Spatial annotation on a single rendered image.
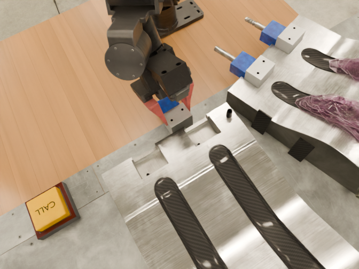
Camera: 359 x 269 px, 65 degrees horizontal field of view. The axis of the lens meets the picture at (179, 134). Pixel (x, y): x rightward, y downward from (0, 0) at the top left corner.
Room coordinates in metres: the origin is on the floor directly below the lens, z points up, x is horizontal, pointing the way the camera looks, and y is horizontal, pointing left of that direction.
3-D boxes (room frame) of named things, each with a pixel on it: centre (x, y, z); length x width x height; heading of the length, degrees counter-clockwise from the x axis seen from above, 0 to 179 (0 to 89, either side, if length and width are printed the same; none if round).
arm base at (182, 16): (0.56, -0.02, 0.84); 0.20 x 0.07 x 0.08; 110
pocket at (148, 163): (0.17, 0.06, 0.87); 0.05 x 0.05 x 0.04; 21
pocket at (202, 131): (0.20, -0.04, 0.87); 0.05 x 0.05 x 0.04; 21
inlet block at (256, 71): (0.35, -0.15, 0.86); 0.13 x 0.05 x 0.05; 38
